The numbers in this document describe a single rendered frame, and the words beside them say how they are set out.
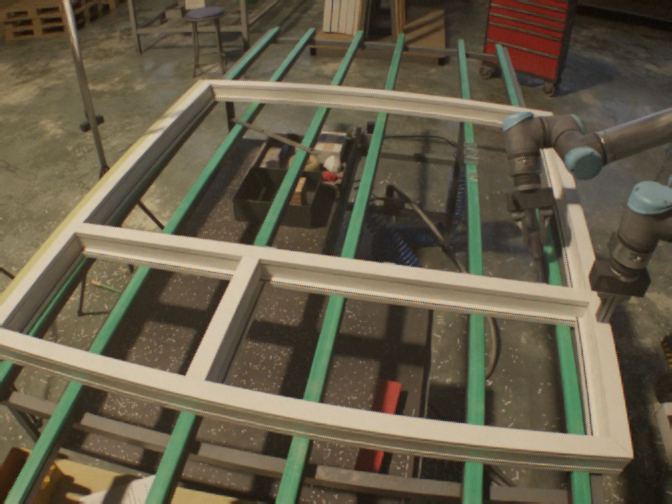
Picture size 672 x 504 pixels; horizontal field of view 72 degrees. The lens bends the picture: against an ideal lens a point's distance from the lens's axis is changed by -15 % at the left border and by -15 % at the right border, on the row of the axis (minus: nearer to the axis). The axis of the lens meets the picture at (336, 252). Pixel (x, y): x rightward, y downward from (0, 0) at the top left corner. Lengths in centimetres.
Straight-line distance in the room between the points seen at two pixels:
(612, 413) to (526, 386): 121
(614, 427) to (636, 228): 39
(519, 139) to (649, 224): 50
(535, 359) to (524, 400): 23
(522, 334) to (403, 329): 99
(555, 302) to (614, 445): 40
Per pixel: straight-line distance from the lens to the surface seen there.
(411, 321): 164
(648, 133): 144
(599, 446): 108
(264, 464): 109
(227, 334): 117
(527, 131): 145
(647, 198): 107
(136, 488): 133
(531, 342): 248
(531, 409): 226
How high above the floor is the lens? 179
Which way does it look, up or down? 40 degrees down
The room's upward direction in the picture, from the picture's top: straight up
